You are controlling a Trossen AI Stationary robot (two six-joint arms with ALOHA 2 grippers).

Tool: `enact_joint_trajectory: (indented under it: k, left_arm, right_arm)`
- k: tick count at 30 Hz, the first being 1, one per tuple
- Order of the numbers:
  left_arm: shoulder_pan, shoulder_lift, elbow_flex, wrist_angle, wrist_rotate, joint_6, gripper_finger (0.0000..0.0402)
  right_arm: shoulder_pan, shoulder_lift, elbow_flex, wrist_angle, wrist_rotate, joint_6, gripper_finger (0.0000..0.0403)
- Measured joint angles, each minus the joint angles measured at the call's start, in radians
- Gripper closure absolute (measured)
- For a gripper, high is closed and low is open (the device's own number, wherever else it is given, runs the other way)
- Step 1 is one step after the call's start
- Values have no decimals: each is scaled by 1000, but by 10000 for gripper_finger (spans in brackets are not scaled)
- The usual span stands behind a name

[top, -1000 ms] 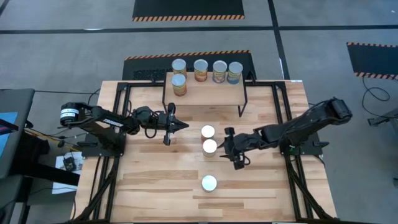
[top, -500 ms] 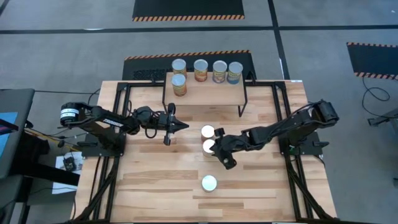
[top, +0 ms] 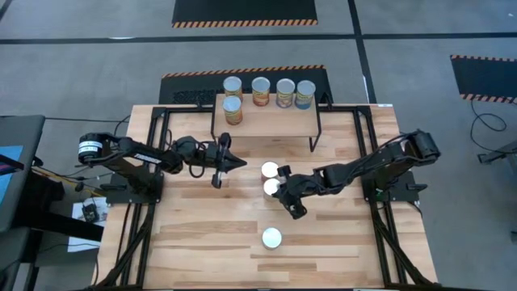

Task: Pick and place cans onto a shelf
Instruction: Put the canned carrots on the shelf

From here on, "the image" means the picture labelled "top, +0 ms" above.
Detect small black device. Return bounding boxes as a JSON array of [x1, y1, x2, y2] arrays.
[[82, 203, 100, 223]]

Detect blue labelled can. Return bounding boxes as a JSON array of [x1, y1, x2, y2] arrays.
[[295, 79, 317, 111]]

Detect black side desk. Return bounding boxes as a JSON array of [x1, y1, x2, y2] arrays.
[[0, 114, 46, 234]]

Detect peach can blue-grey label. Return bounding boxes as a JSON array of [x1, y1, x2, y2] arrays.
[[275, 78, 296, 109]]

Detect wooden shelf black legs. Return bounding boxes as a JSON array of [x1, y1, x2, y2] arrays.
[[210, 92, 323, 154]]

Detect grey metal stand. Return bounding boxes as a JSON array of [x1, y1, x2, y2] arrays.
[[477, 139, 517, 165]]

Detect white paper sheet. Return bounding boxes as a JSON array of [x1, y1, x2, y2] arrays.
[[67, 196, 110, 254]]

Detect black metal table frame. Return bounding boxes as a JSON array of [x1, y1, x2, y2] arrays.
[[92, 103, 441, 291]]

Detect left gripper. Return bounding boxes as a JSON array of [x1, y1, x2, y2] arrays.
[[201, 133, 248, 189]]

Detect carrots can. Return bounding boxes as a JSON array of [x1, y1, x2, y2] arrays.
[[262, 177, 282, 202]]

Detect green beans can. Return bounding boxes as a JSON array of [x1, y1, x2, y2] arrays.
[[222, 75, 244, 100], [222, 95, 244, 126]]

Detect black support beam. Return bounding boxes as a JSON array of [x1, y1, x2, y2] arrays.
[[22, 201, 105, 243]]

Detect orange red labelled can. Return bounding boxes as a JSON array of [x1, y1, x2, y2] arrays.
[[260, 161, 280, 181]]

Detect blue sheet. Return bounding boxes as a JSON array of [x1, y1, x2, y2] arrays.
[[0, 144, 24, 205]]

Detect black hazard-striped floor mat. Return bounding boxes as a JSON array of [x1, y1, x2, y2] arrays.
[[170, 0, 319, 29], [449, 53, 517, 105], [158, 64, 334, 107]]

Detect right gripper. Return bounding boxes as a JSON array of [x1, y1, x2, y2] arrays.
[[275, 164, 320, 220]]

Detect corn can orange label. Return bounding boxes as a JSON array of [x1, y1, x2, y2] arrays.
[[250, 76, 271, 108], [261, 226, 284, 251]]

